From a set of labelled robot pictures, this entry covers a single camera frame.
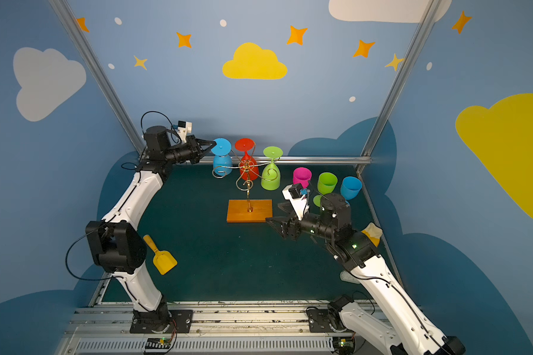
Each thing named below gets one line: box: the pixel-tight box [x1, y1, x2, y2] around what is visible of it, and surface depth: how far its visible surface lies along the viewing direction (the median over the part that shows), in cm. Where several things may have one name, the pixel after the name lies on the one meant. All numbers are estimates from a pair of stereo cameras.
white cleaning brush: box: [339, 270, 361, 285], surface depth 85 cm
